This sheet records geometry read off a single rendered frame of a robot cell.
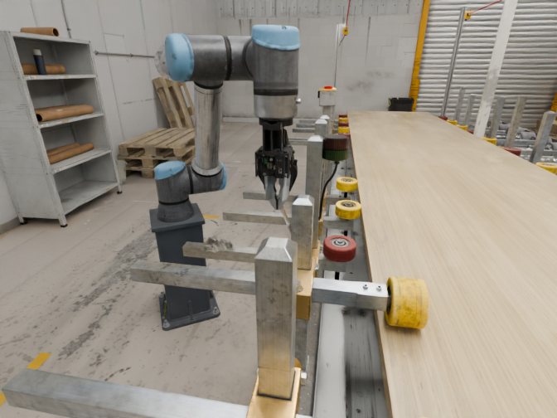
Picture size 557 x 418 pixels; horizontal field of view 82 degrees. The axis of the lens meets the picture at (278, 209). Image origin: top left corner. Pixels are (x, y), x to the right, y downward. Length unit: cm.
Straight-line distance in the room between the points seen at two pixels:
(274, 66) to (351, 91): 808
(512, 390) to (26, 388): 61
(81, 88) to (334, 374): 366
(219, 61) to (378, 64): 810
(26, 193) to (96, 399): 316
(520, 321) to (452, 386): 22
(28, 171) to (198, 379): 239
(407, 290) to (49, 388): 49
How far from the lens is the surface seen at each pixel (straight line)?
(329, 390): 86
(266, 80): 65
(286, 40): 65
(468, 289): 76
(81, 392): 48
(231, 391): 164
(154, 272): 64
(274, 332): 34
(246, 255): 86
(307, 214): 54
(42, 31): 372
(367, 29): 876
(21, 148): 339
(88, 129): 409
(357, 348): 95
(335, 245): 80
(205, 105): 139
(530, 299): 79
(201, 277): 60
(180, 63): 72
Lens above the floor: 130
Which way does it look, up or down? 23 degrees down
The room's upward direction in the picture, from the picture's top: straight up
